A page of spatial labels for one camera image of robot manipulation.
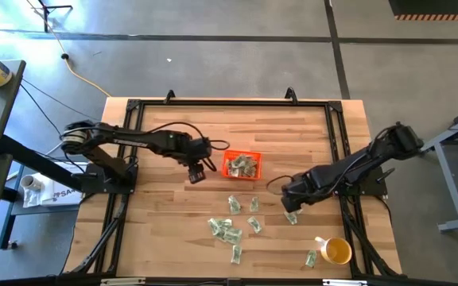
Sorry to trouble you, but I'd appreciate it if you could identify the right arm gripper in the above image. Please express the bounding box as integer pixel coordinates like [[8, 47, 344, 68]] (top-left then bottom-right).
[[280, 174, 321, 214]]

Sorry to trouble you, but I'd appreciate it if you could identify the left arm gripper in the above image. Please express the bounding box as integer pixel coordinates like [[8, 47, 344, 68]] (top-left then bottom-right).
[[180, 149, 214, 184]]

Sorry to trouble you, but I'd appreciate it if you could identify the orange slotted plastic basket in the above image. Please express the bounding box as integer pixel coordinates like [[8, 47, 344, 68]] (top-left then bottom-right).
[[221, 149, 263, 181]]

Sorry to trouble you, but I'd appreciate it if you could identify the yellow mug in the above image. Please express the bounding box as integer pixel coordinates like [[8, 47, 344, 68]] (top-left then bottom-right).
[[314, 236, 353, 266]]

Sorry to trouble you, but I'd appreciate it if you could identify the white printed paper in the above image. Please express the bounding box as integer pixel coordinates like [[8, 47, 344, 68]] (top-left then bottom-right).
[[21, 160, 85, 208]]

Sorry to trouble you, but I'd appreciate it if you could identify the grey metal table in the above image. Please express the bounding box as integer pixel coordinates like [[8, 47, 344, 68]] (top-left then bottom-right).
[[419, 99, 458, 234]]

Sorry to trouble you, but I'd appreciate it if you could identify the grey cup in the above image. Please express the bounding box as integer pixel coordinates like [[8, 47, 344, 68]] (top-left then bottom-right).
[[19, 174, 44, 194]]

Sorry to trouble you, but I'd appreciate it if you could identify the black metal floor stand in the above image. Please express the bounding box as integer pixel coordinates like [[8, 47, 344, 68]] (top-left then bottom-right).
[[36, 0, 74, 33]]

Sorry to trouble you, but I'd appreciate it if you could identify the black mat hazard stripe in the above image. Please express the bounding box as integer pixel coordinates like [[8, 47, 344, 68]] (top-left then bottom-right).
[[387, 0, 458, 21]]

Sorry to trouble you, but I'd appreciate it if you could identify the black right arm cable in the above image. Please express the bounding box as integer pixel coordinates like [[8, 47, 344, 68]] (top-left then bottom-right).
[[266, 175, 296, 196]]

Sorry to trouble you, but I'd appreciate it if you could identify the black aluminium table frame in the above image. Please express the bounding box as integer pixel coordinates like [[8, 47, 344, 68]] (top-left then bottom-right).
[[64, 87, 403, 279]]

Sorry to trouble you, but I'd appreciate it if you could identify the yellow floor cable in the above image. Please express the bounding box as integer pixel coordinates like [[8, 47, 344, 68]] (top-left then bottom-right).
[[25, 0, 113, 99]]

